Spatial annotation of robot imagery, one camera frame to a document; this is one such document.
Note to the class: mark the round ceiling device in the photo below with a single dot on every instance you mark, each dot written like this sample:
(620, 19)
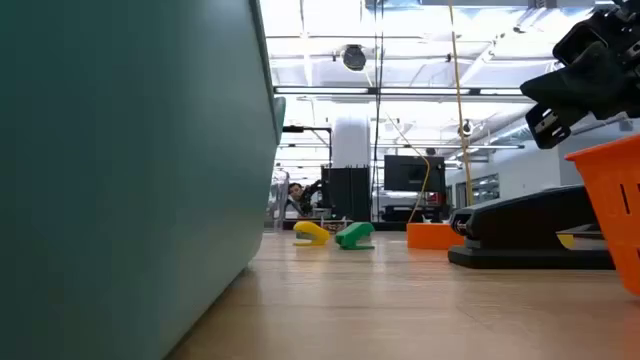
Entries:
(354, 57)

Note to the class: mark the person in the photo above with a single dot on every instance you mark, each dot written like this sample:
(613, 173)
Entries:
(295, 192)

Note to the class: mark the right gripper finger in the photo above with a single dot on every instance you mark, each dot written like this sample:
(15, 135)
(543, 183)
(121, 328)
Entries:
(585, 85)
(550, 130)

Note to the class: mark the orange plastic basket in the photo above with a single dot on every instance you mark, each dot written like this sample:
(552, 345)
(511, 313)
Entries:
(612, 200)

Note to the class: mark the black aluminium rig frame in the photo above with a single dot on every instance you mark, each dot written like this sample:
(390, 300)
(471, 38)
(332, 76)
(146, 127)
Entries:
(390, 226)

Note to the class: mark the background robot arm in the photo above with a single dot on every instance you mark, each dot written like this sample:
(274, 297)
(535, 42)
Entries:
(311, 195)

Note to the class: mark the orange tape roll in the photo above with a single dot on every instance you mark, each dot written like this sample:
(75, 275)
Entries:
(430, 236)

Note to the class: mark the black background monitor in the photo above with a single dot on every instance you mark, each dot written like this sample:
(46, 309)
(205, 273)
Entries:
(412, 174)

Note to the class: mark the black cabinet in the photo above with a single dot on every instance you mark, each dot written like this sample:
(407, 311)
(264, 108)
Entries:
(347, 195)

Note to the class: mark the teal plastic bin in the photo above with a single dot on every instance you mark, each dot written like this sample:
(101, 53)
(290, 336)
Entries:
(125, 175)

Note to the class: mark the yellow mini stapler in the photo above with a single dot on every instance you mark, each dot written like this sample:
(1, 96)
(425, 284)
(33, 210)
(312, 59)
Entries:
(310, 232)

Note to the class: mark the black stapler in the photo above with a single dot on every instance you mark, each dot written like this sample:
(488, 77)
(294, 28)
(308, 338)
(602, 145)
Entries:
(525, 220)

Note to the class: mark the green mini stapler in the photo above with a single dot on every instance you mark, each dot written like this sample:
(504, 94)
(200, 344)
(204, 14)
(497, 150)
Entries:
(355, 234)

